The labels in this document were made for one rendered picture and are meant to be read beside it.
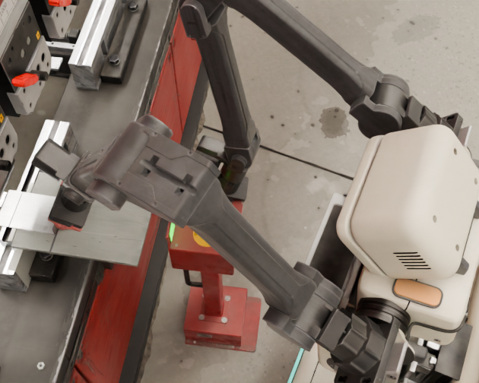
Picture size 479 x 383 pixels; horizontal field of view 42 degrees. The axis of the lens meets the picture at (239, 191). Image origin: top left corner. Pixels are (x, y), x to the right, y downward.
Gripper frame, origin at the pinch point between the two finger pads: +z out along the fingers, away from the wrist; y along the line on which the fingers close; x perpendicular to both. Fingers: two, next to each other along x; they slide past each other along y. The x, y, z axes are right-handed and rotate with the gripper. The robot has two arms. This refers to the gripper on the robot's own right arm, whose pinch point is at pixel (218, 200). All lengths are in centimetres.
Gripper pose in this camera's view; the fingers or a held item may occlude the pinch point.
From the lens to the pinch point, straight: 156.9
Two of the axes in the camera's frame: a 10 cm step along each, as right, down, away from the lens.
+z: -2.5, 4.7, 8.5
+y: -9.6, -2.2, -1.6
